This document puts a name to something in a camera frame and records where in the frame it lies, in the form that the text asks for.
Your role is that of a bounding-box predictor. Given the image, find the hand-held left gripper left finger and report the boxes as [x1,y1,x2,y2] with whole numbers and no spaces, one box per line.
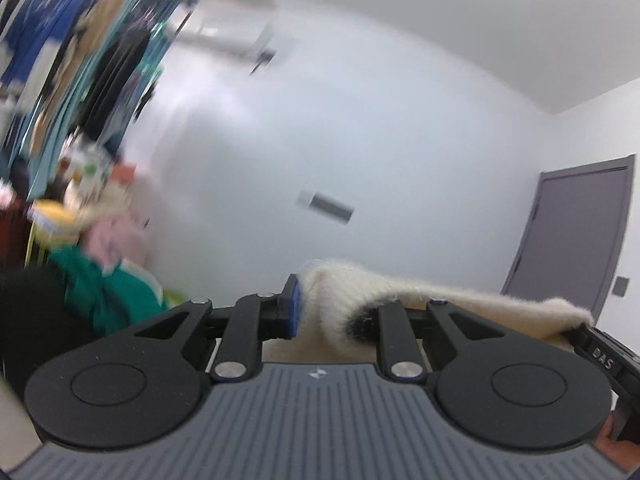
[132,274,304,384]

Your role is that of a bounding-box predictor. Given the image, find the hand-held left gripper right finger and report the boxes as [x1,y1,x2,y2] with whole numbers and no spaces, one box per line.
[350,299,507,385]

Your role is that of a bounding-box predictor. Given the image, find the cream striped fuzzy sweater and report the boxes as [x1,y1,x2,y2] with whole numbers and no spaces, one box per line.
[264,258,596,364]

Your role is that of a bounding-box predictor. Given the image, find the row of hanging clothes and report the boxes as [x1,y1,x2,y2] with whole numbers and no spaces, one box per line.
[0,0,201,201]

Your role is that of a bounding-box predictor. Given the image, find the person's right hand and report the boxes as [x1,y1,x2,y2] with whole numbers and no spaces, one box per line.
[596,410,640,472]

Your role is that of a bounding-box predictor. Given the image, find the grey door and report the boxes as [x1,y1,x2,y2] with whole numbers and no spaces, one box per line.
[501,155,637,331]

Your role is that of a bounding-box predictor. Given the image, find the pink garment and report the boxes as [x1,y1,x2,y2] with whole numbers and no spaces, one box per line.
[82,212,151,272]

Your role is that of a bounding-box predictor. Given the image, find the green sweatshirt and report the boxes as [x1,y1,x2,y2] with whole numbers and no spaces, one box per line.
[45,247,171,336]

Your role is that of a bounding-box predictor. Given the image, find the beige plush cloth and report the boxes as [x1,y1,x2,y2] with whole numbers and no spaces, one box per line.
[65,182,132,228]

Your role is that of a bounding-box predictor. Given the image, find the orange box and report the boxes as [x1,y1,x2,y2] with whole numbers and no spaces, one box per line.
[110,162,139,186]

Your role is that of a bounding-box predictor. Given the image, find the yellow object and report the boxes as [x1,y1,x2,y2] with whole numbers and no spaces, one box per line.
[27,200,81,241]

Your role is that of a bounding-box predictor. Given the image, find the black garment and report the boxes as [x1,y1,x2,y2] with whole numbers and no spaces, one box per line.
[0,265,131,401]

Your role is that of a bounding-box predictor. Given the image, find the grey wall plate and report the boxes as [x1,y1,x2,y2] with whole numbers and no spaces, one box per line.
[296,189,355,225]

